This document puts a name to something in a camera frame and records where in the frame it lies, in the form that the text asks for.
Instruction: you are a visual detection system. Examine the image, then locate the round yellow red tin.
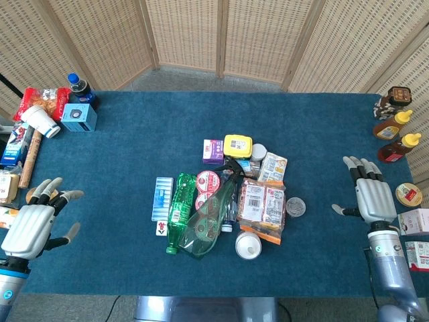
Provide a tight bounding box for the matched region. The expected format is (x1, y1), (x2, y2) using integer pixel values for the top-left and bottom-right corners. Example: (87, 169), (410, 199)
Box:
(395, 182), (424, 208)

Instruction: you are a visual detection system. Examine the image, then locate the orange white package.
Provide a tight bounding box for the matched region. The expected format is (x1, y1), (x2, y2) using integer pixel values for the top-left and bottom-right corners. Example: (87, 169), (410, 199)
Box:
(0, 206), (21, 229)

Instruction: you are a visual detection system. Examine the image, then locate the dark red honey squeeze bottle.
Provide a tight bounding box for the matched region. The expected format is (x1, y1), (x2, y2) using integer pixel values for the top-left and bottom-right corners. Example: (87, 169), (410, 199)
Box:
(377, 133), (422, 164)

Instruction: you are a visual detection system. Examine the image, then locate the dark cola bottle blue cap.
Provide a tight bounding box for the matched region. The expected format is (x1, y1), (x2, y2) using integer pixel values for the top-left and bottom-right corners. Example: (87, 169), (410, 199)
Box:
(66, 72), (99, 109)

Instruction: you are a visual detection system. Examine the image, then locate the blue toothpaste box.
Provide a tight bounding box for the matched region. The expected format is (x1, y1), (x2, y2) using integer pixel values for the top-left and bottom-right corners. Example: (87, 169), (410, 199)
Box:
(0, 121), (35, 168)

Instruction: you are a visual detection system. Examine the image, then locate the red lidded yoghurt cup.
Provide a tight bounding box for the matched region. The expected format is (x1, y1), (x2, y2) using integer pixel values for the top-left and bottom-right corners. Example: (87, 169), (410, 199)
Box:
(194, 191), (215, 213)
(196, 170), (222, 194)

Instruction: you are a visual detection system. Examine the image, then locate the round clear lidded container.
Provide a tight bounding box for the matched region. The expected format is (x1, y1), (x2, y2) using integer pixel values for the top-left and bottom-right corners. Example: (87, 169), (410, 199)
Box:
(285, 197), (307, 219)

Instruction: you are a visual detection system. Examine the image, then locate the light blue flat pack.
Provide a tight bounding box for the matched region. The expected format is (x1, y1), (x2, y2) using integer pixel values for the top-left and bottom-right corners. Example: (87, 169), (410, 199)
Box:
(151, 176), (175, 223)

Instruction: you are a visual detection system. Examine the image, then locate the woven bamboo folding screen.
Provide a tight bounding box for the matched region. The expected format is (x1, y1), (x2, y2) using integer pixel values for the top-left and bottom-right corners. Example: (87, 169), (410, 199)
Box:
(0, 0), (429, 185)

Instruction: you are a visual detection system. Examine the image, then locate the black floor cable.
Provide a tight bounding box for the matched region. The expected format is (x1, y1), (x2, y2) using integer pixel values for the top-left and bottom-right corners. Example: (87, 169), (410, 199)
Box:
(106, 295), (122, 322)

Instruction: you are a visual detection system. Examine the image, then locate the purple small box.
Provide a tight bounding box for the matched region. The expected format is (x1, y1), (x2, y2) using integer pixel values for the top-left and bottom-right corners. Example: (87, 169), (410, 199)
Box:
(202, 139), (225, 166)

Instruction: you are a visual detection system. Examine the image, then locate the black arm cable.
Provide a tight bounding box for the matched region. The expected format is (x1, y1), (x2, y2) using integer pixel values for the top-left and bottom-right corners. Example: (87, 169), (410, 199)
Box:
(363, 247), (381, 311)

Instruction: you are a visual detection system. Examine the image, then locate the cartoon printed snack packet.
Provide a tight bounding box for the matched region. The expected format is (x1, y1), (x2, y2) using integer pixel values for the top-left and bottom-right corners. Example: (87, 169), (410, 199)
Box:
(257, 152), (288, 184)

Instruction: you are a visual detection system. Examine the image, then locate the white lidded jar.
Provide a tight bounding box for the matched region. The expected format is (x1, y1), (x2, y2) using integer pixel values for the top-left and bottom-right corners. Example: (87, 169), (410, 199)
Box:
(235, 231), (263, 261)

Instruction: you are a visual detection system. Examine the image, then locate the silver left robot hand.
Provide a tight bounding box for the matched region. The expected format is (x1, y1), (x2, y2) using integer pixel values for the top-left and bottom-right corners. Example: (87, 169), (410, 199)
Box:
(1, 176), (84, 261)

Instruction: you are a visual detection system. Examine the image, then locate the white pink box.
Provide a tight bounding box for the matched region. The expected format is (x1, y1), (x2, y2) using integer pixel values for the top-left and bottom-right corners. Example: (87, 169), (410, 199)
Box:
(397, 207), (429, 237)

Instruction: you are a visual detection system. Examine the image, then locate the dark jar brown lid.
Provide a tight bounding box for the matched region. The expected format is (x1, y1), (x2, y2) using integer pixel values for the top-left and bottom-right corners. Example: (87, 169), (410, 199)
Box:
(373, 86), (414, 121)

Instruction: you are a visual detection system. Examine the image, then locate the light blue speaker box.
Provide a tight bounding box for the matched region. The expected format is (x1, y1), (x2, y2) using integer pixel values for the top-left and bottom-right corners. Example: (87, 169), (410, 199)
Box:
(60, 103), (99, 133)

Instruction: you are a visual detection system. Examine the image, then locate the amber honey squeeze bottle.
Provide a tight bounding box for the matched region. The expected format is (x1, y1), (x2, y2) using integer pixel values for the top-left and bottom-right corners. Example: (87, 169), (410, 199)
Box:
(372, 109), (414, 140)

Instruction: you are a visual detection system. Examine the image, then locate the brown wooden rolling pin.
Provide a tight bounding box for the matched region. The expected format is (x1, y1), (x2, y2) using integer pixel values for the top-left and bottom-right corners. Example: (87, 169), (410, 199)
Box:
(18, 130), (43, 190)

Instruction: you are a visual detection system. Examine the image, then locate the round wooden disc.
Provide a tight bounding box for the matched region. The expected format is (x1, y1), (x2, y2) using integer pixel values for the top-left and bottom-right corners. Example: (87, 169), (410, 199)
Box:
(25, 186), (60, 204)

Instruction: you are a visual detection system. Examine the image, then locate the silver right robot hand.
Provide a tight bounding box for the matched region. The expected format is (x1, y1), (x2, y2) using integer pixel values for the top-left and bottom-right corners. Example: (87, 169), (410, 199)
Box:
(331, 156), (398, 226)

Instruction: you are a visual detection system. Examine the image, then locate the white red box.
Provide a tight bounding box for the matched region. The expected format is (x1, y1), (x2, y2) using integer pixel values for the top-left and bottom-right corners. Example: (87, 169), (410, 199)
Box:
(404, 240), (429, 273)

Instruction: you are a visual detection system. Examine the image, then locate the red snack bag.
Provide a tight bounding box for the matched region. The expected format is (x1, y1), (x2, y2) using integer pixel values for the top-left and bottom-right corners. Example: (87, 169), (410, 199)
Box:
(13, 87), (72, 123)

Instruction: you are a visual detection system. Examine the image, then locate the white paper cup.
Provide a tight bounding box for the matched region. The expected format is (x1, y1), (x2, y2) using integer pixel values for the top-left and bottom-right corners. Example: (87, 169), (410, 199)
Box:
(20, 105), (62, 140)

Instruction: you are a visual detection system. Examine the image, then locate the beige wrapped food package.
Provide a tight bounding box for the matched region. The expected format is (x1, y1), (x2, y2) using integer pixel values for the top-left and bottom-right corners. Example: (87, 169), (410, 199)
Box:
(0, 170), (21, 205)

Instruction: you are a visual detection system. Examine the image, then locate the blue table cloth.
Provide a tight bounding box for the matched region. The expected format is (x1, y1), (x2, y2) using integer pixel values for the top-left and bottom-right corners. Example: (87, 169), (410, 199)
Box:
(18, 90), (429, 298)

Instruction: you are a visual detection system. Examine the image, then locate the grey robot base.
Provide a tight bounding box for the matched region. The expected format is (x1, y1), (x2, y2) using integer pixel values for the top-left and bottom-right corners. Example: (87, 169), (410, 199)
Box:
(133, 295), (280, 322)

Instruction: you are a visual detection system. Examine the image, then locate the green transparent spray bottle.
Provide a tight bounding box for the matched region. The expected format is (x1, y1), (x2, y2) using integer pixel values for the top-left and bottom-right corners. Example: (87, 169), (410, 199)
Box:
(178, 160), (247, 260)

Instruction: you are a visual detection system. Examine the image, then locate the clear water bottle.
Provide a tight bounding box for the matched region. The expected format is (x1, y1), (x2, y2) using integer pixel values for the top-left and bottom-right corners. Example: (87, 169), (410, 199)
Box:
(219, 169), (243, 233)

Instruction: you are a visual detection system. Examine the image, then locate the transparent bag of snacks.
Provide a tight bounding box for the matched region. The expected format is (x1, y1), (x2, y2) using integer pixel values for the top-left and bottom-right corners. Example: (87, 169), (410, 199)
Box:
(236, 177), (288, 246)

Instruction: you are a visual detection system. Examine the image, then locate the yellow plastic box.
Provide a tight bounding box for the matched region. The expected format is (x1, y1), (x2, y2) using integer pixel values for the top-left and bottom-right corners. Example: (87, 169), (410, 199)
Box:
(223, 134), (253, 160)

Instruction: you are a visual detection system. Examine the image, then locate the grey lidded jar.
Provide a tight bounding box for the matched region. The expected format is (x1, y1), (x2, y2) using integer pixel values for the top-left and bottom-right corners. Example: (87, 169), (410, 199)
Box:
(236, 143), (268, 178)

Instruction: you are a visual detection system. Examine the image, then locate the green plastic bottle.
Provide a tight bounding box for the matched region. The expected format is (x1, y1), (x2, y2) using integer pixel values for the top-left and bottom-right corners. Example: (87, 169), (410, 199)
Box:
(166, 172), (197, 255)

